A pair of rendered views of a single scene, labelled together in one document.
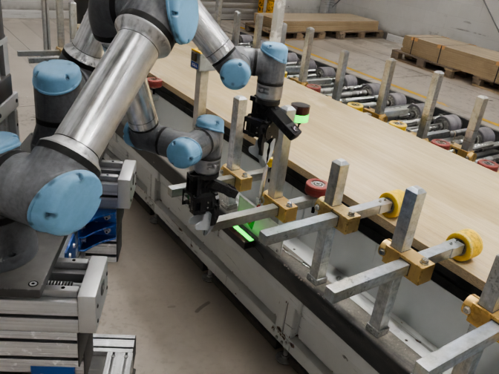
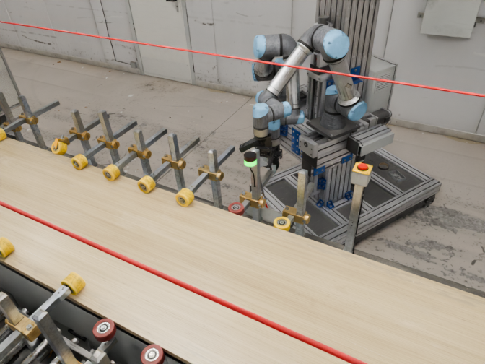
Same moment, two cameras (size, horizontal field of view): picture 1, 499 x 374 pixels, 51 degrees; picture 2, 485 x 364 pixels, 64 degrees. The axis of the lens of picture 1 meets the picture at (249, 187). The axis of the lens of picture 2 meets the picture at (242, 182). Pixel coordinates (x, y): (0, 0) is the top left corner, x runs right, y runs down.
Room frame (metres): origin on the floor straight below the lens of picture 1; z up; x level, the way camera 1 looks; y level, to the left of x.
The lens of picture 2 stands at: (2.96, -0.73, 2.21)
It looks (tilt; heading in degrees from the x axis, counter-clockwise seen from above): 38 degrees down; 158
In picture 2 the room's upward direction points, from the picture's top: 3 degrees counter-clockwise
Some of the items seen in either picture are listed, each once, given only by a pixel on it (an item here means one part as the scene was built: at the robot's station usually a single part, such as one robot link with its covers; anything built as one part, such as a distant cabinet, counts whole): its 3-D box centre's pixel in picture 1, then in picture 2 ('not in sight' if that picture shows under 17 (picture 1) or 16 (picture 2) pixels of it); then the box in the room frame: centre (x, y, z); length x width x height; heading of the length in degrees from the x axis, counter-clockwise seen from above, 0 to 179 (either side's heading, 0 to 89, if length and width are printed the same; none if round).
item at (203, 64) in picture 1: (203, 60); (361, 175); (1.93, 0.23, 1.18); 0.07 x 0.07 x 0.08; 38
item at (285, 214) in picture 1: (278, 205); (252, 200); (1.51, -0.10, 0.85); 0.13 x 0.06 x 0.05; 38
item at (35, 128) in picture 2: not in sight; (34, 126); (0.14, -1.15, 0.89); 0.03 x 0.03 x 0.48; 38
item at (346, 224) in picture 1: (336, 214); (211, 173); (1.31, -0.25, 0.95); 0.13 x 0.06 x 0.05; 38
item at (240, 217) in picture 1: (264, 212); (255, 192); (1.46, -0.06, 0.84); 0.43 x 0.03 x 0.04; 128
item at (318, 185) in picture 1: (315, 197); (236, 214); (1.59, -0.22, 0.85); 0.08 x 0.08 x 0.11
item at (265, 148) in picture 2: (263, 117); (263, 144); (1.47, -0.01, 1.15); 0.09 x 0.08 x 0.12; 58
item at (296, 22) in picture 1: (318, 21); not in sight; (10.02, -0.88, 0.23); 2.41 x 0.77 x 0.17; 129
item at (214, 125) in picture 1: (208, 137); (273, 127); (1.32, 0.12, 1.13); 0.09 x 0.08 x 0.11; 159
